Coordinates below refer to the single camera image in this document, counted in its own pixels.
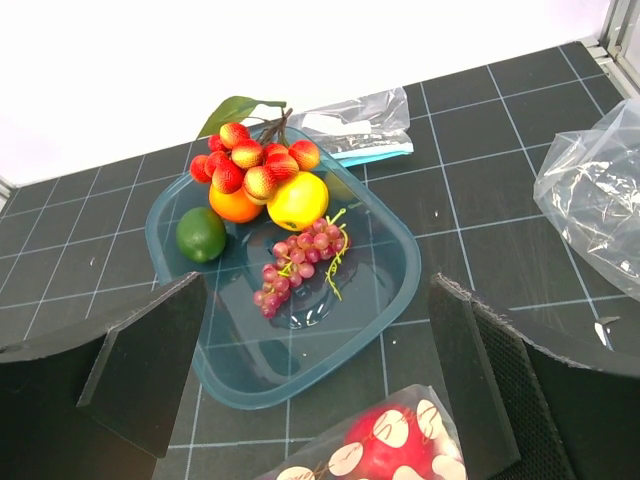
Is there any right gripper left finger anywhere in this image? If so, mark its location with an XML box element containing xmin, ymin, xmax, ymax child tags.
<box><xmin>1</xmin><ymin>272</ymin><xmax>208</xmax><ymax>479</ymax></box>

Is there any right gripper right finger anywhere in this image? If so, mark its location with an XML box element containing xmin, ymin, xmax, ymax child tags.
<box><xmin>428</xmin><ymin>274</ymin><xmax>639</xmax><ymax>479</ymax></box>

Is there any clear dotted zip bag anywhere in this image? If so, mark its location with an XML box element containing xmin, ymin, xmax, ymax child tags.
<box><xmin>259</xmin><ymin>384</ymin><xmax>468</xmax><ymax>480</ymax></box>

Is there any red apple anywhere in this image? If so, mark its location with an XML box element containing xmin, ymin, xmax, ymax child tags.
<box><xmin>339</xmin><ymin>399</ymin><xmax>443</xmax><ymax>479</ymax></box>

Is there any crumpled clear zip bag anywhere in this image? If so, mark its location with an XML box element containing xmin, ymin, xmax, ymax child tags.
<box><xmin>533</xmin><ymin>98</ymin><xmax>639</xmax><ymax>299</ymax></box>

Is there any flat zip bag blue zipper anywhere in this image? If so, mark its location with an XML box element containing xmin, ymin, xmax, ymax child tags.
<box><xmin>288</xmin><ymin>87</ymin><xmax>414</xmax><ymax>167</ymax></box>

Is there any green lime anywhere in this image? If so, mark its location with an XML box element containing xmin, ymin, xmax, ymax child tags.
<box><xmin>176</xmin><ymin>207</ymin><xmax>227</xmax><ymax>263</ymax></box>

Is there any orange fruit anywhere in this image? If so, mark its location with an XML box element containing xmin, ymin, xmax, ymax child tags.
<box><xmin>209</xmin><ymin>185</ymin><xmax>264</xmax><ymax>224</ymax></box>

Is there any light pink grape bunch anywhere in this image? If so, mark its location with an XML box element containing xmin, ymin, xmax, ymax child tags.
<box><xmin>253</xmin><ymin>208</ymin><xmax>351</xmax><ymax>319</ymax></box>

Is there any yellow lemon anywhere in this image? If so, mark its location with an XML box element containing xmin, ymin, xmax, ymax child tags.
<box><xmin>267</xmin><ymin>172</ymin><xmax>329</xmax><ymax>232</ymax></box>

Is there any red cherry bunch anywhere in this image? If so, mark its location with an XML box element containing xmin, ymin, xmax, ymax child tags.
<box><xmin>188</xmin><ymin>96</ymin><xmax>320</xmax><ymax>205</ymax></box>

